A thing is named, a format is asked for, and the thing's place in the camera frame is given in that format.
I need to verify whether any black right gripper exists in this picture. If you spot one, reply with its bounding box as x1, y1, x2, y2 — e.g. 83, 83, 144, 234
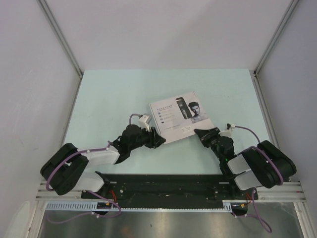
194, 126, 223, 161

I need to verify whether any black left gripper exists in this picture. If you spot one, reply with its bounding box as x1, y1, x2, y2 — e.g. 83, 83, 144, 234
129, 124, 166, 151

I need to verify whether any white box with black tray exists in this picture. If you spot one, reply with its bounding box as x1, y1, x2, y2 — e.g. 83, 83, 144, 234
150, 92, 214, 144

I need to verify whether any silver black hair clipper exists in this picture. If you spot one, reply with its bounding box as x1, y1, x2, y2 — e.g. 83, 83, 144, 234
175, 97, 189, 119

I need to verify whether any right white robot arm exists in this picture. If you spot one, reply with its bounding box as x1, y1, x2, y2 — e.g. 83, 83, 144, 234
194, 123, 297, 199

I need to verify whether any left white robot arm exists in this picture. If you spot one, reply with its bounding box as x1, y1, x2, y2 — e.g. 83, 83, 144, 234
40, 124, 166, 198

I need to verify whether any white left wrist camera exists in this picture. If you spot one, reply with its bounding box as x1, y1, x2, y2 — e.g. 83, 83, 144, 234
138, 114, 152, 132

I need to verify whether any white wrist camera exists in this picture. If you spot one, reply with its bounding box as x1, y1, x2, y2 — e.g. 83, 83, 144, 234
219, 123, 235, 137
138, 114, 152, 132

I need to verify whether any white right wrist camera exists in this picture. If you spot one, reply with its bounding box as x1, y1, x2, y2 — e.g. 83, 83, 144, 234
219, 123, 235, 137

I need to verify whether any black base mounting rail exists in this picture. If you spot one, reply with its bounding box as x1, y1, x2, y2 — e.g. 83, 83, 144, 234
81, 174, 258, 211

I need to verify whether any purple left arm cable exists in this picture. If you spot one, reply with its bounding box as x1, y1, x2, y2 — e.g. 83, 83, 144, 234
46, 113, 122, 224

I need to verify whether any aluminium frame rail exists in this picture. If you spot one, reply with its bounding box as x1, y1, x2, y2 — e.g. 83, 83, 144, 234
36, 182, 306, 213

